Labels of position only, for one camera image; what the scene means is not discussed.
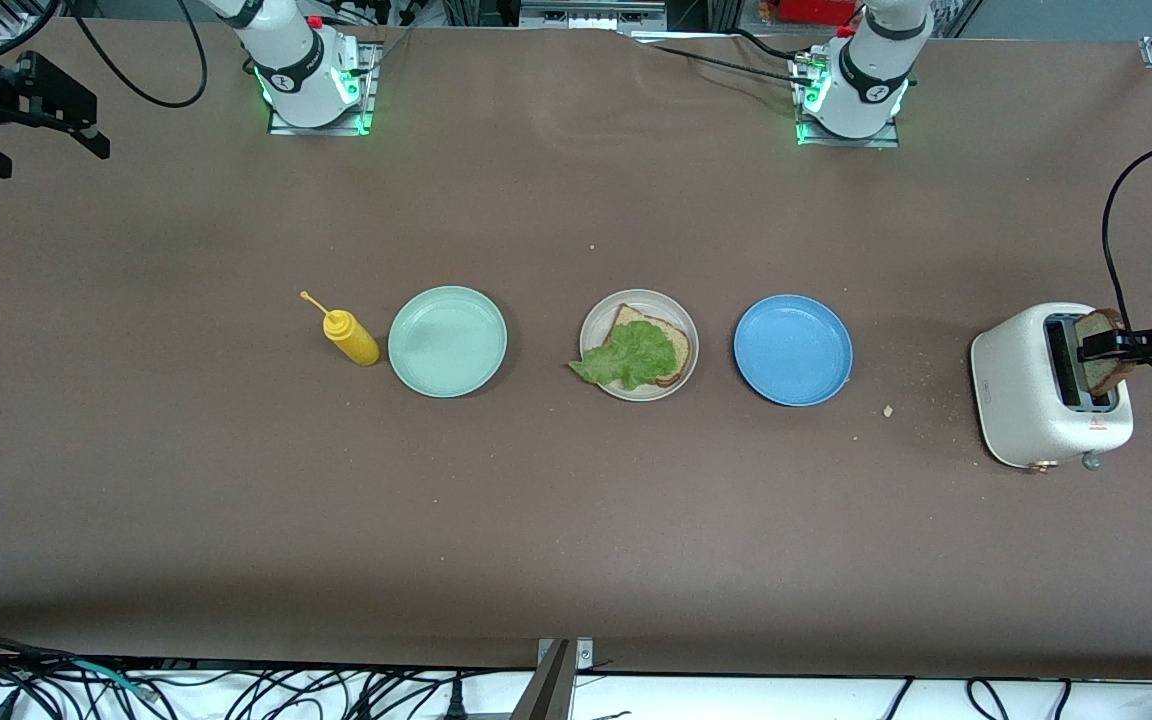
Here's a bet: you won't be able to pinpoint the dark-crust bread slice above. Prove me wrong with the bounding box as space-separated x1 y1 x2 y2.
1074 307 1139 397

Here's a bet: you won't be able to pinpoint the yellow mustard squeeze bottle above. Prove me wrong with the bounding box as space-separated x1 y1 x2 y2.
300 291 381 368

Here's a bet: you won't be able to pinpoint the light-crust bread slice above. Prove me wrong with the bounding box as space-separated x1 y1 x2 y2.
608 303 692 390

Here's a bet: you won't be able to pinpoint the green lettuce leaf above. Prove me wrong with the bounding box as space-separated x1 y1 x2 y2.
568 318 680 393

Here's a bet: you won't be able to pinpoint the blue plate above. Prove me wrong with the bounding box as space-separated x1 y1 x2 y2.
733 294 854 407

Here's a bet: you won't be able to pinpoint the pale green plate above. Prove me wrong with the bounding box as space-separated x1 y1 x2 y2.
388 286 508 399

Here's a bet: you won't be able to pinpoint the beige plate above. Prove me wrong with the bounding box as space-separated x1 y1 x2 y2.
579 289 700 403

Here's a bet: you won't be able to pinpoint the white toaster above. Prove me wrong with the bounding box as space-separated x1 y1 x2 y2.
970 302 1135 473

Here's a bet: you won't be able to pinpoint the red box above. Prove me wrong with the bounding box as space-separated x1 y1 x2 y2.
781 0 862 26

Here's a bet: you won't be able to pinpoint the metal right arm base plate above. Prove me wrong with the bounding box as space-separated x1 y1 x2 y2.
266 42 379 137

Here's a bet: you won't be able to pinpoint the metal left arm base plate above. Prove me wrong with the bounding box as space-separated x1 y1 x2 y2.
794 55 902 149

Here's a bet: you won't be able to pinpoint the teal cable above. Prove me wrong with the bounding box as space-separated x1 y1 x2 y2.
61 655 152 699

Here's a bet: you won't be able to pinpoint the silver metal frame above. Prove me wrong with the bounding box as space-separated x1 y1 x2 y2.
516 0 672 33

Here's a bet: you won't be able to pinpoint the tangled black floor cables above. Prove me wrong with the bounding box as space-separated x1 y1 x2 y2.
0 635 437 720

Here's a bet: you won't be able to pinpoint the grey metal table bracket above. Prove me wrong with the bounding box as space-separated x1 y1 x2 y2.
511 637 597 720

